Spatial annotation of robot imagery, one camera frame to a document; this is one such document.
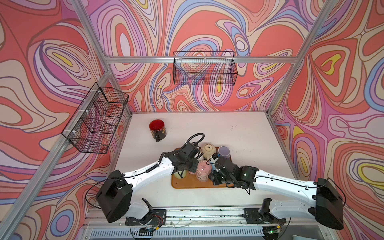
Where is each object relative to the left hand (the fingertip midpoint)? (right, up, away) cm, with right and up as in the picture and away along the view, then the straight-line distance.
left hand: (197, 165), depth 83 cm
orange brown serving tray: (-4, -10, +3) cm, 11 cm away
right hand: (+7, -7, -5) cm, 11 cm away
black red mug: (-25, +19, +13) cm, 34 cm away
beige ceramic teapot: (+7, +8, +6) cm, 12 cm away
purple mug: (+17, +7, +6) cm, 19 cm away
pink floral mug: (+4, -1, -4) cm, 6 cm away
